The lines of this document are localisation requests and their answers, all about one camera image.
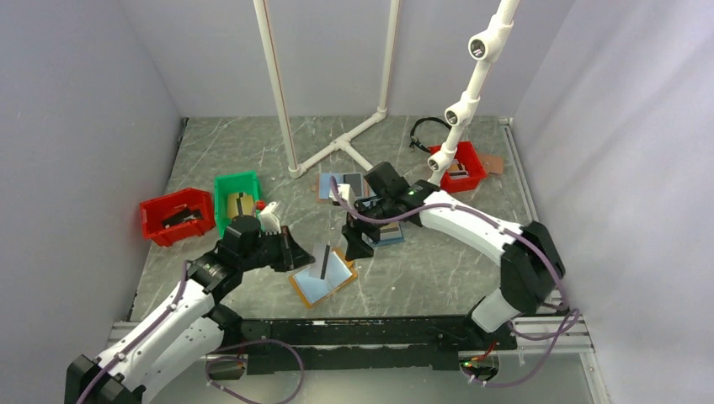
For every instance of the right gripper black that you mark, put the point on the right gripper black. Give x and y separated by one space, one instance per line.
357 248

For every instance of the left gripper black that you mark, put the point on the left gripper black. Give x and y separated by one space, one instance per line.
292 256

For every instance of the light grey striped card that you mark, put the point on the light grey striped card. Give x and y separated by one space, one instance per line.
321 252

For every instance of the orange card holder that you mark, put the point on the orange card holder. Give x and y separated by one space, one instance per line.
313 291

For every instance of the beige striped credit card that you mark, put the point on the beige striped credit card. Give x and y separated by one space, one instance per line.
245 204

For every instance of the dark grey credit card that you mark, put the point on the dark grey credit card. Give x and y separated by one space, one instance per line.
182 216

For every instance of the grey striped credit card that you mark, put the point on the grey striped credit card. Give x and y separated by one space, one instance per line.
457 171

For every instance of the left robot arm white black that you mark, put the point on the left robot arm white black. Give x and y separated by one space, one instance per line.
189 324

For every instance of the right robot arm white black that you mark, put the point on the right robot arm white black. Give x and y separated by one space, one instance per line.
529 263

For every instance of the blue open card holder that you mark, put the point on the blue open card holder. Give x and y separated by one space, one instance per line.
389 234

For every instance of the beige card in green bin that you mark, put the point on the beige card in green bin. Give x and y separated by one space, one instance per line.
233 205

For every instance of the brown flat card holder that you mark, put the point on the brown flat card holder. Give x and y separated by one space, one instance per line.
493 165

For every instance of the green plastic bin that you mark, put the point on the green plastic bin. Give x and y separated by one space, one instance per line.
245 182

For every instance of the left red plastic bin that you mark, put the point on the left red plastic bin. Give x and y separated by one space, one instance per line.
153 211

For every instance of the red plastic bin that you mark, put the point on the red plastic bin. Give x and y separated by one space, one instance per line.
153 211
465 154

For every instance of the right red plastic bin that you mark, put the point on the right red plastic bin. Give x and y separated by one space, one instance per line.
465 154

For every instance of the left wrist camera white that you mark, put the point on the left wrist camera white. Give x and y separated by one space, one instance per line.
269 215

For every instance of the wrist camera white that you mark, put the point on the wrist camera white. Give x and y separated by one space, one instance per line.
269 215
344 195

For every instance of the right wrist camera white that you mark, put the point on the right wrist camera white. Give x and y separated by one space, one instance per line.
344 195

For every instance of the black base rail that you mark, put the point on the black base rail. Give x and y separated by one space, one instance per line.
434 342

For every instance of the white pvc pipe frame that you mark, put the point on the white pvc pipe frame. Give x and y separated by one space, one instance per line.
342 143

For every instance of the white pvc camera mast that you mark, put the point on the white pvc camera mast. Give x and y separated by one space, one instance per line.
485 48

